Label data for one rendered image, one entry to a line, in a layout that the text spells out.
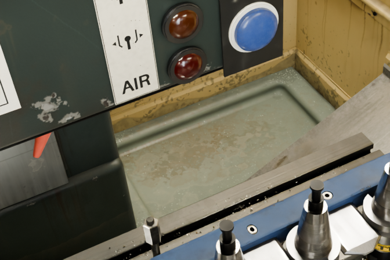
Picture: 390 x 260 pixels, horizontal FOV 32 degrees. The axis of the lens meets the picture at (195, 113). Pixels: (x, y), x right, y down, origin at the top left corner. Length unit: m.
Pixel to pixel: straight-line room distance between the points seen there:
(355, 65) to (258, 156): 0.35
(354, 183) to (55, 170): 0.65
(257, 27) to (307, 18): 1.47
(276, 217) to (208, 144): 1.02
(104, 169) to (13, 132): 1.01
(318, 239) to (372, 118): 0.83
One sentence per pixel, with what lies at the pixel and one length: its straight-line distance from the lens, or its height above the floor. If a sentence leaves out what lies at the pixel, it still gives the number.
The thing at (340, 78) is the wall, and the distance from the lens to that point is 1.85.
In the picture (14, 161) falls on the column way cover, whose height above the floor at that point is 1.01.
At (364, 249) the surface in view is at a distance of 0.83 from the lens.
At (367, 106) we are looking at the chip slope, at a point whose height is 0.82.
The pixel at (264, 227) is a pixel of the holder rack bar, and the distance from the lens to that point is 0.83.
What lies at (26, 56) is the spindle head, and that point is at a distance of 0.38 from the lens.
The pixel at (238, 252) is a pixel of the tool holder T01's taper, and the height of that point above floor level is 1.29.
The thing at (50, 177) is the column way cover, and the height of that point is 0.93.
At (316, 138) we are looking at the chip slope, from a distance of 1.60.
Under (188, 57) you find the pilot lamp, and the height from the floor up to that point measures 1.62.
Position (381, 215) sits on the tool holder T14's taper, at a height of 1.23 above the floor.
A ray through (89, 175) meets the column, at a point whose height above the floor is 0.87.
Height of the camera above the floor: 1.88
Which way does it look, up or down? 42 degrees down
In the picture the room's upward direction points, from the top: 6 degrees counter-clockwise
